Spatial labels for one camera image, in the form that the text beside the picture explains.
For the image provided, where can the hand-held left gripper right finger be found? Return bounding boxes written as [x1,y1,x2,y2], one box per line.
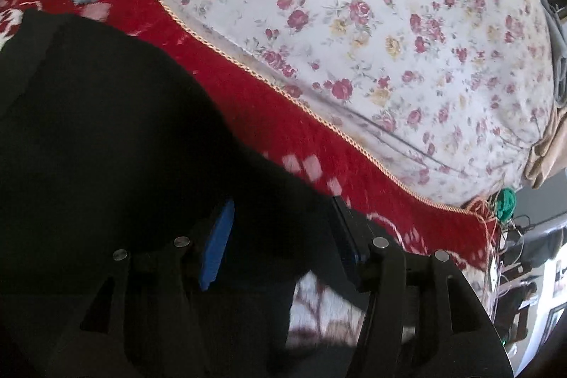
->
[331,196,515,378]

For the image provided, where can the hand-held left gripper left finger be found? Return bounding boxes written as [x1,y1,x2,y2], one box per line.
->
[46,198,235,378]

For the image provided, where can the black pants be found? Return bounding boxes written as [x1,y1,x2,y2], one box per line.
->
[0,8,369,378]

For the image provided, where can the red white leaf blanket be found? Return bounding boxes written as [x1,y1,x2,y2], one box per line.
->
[0,0,503,354]

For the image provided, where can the green yarn bundle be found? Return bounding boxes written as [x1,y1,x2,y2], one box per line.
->
[494,187,518,224]

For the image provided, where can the floral rose quilt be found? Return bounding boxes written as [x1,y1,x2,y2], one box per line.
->
[49,0,560,214]

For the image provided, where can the beige cloth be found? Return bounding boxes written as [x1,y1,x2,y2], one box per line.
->
[522,101,567,190]

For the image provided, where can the grey folded cloth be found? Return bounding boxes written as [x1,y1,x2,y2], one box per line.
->
[538,0,567,105]

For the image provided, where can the orange string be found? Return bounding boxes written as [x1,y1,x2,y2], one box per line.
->
[463,196,500,248]

